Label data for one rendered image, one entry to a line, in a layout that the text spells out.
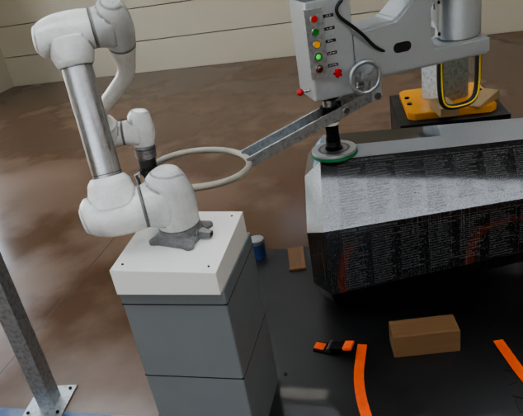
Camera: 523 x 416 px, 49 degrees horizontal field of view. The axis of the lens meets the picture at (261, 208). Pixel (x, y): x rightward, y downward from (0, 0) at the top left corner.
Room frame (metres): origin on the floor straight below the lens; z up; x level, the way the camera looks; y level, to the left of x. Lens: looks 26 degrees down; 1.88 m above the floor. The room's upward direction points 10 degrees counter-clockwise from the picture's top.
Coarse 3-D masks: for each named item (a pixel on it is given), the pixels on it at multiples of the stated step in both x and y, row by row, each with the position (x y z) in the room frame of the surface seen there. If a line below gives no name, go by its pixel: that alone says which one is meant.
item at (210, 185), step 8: (176, 152) 2.60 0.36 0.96; (184, 152) 2.61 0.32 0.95; (192, 152) 2.62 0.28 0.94; (200, 152) 2.62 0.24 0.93; (208, 152) 2.62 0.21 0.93; (216, 152) 2.61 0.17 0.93; (224, 152) 2.59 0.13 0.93; (232, 152) 2.55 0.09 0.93; (240, 152) 2.52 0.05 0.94; (160, 160) 2.52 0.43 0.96; (248, 168) 2.31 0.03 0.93; (232, 176) 2.23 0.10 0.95; (240, 176) 2.25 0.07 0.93; (192, 184) 2.18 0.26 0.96; (200, 184) 2.17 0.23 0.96; (208, 184) 2.17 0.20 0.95; (216, 184) 2.18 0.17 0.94; (224, 184) 2.19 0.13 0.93
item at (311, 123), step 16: (352, 96) 2.59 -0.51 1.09; (368, 96) 2.49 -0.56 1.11; (336, 112) 2.46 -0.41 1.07; (288, 128) 2.53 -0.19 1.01; (304, 128) 2.43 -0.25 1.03; (320, 128) 2.45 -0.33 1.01; (256, 144) 2.51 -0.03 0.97; (272, 144) 2.41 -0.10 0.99; (288, 144) 2.42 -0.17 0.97; (256, 160) 2.39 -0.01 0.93
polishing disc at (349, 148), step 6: (318, 144) 2.60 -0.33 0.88; (324, 144) 2.58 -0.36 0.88; (342, 144) 2.54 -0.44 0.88; (348, 144) 2.53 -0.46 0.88; (354, 144) 2.52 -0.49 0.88; (312, 150) 2.54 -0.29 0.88; (318, 150) 2.52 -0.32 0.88; (324, 150) 2.51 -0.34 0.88; (342, 150) 2.47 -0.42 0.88; (348, 150) 2.46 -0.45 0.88; (354, 150) 2.45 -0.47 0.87; (318, 156) 2.45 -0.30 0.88; (324, 156) 2.44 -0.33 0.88; (330, 156) 2.43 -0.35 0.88; (336, 156) 2.42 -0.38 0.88; (342, 156) 2.42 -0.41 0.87
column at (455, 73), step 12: (456, 60) 3.18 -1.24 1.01; (468, 60) 3.21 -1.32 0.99; (432, 72) 3.22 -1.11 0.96; (444, 72) 3.15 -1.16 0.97; (456, 72) 3.18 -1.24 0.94; (468, 72) 3.21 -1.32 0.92; (432, 84) 3.22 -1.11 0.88; (444, 84) 3.15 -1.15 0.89; (456, 84) 3.18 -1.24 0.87; (468, 84) 3.21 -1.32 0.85; (432, 96) 3.23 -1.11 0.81; (456, 96) 3.18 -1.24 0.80
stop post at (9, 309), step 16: (0, 256) 2.13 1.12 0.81; (0, 272) 2.09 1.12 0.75; (0, 288) 2.07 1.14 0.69; (0, 304) 2.07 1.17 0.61; (16, 304) 2.11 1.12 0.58; (0, 320) 2.08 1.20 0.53; (16, 320) 2.07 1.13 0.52; (16, 336) 2.07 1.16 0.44; (32, 336) 2.12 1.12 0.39; (16, 352) 2.08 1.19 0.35; (32, 352) 2.08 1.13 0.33; (32, 368) 2.07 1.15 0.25; (48, 368) 2.13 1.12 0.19; (32, 384) 2.08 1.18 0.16; (48, 384) 2.09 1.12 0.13; (32, 400) 2.14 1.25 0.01; (48, 400) 2.07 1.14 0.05; (64, 400) 2.10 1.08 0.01
